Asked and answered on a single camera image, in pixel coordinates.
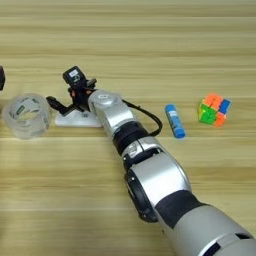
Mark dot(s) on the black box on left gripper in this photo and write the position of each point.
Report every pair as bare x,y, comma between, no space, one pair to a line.
2,78

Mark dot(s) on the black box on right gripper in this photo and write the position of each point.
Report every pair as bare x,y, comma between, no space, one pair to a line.
75,77

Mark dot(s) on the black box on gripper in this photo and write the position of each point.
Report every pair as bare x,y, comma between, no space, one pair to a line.
2,78
75,77

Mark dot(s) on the clear tape roll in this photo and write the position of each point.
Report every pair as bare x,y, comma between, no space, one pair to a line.
26,116

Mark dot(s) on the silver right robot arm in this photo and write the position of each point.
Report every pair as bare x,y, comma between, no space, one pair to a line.
160,176

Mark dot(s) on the blue glue stick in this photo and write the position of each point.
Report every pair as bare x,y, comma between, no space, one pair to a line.
175,120

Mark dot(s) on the multicolour puzzle cube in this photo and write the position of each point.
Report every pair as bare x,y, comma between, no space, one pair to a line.
213,110

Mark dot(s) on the white rectangular device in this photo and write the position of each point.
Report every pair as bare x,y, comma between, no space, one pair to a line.
80,120

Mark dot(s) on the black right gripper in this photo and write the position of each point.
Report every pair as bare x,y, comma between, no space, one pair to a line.
81,98

